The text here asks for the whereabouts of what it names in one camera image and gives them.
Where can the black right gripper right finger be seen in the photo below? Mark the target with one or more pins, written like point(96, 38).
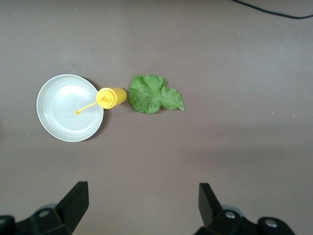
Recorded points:
point(212, 215)

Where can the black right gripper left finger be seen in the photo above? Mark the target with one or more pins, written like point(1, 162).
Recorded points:
point(71, 210)

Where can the green lettuce leaf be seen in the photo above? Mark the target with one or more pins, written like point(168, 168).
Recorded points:
point(151, 95)

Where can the beige plate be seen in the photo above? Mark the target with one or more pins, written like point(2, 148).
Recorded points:
point(63, 122)

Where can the yellow mustard squeeze bottle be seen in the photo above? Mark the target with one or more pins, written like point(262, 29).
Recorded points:
point(115, 96)

